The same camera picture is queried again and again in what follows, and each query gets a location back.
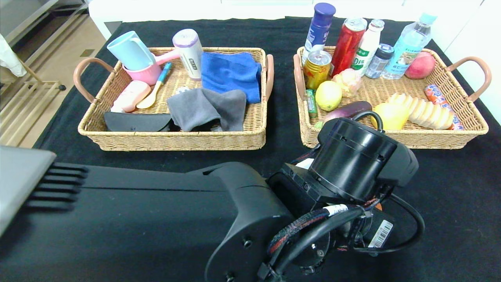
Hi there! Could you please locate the grey towel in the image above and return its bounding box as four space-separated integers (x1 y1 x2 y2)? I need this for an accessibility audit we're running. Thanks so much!
167 88 247 132

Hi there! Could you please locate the yellow pear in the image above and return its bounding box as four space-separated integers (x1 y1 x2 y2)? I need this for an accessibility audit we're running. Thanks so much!
371 103 409 131

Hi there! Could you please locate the long ridged bread loaf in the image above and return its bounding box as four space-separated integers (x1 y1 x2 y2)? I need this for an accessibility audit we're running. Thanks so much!
387 93 454 130

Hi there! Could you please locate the grey robot shoulder housing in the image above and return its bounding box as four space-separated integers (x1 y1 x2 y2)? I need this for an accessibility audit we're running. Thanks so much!
0 146 58 237

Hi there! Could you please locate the rectangular wicker basket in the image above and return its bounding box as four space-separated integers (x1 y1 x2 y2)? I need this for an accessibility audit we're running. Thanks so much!
74 47 274 151
294 46 492 150

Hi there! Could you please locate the blue folded towel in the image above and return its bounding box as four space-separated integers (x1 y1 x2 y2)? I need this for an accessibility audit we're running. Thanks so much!
201 52 262 104

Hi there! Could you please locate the green candy pack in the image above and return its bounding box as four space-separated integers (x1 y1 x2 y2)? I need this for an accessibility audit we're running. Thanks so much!
305 90 318 119

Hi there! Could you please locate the yellow lemon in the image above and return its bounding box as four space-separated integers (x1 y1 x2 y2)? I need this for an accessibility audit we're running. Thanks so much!
315 81 342 112

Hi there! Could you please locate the gold drink can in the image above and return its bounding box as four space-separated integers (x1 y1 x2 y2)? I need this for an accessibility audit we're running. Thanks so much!
303 51 332 91

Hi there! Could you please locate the purple eggplant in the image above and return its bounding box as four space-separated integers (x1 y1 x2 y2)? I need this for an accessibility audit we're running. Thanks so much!
315 101 373 129

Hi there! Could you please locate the white bottle lavender cap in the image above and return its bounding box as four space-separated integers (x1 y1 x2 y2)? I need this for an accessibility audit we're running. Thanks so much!
173 29 204 81

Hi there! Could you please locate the pale pink garlic bulb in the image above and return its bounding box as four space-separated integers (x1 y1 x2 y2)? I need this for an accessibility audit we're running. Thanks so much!
332 69 362 99

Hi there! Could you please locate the black glasses case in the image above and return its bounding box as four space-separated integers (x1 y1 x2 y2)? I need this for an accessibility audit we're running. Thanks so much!
104 112 175 132

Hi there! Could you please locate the pink plastic cup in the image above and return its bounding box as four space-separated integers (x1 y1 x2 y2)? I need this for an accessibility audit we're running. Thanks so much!
123 50 180 85

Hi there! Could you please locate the pink lotion bottle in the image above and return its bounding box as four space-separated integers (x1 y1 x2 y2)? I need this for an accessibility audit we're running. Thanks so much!
111 80 151 113

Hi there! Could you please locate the dark blue bottle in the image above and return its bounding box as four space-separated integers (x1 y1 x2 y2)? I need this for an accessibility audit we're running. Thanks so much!
301 3 336 66

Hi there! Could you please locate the tall red drink can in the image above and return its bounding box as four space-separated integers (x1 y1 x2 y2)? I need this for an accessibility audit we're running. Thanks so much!
330 17 368 78

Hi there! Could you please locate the small grey capped jar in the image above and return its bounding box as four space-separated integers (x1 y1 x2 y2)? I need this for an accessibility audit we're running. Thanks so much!
365 44 394 80

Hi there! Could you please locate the light blue plastic mug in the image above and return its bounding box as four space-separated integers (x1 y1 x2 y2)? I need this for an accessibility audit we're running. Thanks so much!
107 31 156 71

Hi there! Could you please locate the white bottle green label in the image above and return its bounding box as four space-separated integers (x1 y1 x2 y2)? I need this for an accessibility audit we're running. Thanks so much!
351 20 385 76

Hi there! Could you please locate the clear water bottle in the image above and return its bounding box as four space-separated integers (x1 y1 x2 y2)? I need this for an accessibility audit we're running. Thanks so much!
382 9 438 81

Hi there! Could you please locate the pink peach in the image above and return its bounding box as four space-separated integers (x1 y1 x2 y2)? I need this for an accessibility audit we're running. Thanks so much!
404 52 436 80

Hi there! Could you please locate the orange candy roll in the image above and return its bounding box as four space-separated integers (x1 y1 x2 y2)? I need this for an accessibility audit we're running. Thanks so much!
424 85 463 131

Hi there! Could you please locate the beige metal rolling rack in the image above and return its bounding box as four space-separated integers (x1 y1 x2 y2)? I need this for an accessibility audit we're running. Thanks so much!
0 59 67 147

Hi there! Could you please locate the black table cloth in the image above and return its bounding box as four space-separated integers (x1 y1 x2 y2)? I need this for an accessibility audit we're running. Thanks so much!
0 18 501 282

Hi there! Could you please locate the white hanging cloth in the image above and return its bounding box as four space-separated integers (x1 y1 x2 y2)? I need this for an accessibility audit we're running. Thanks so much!
0 33 28 78

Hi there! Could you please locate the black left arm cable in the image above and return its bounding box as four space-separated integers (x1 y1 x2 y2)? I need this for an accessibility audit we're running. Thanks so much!
256 111 425 282

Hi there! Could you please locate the yellow spoon blue handle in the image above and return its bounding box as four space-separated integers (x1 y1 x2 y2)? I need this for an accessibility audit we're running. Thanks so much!
136 63 173 109

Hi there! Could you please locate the grey metal frame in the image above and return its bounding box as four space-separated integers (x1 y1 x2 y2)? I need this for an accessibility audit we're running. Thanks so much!
0 0 90 49

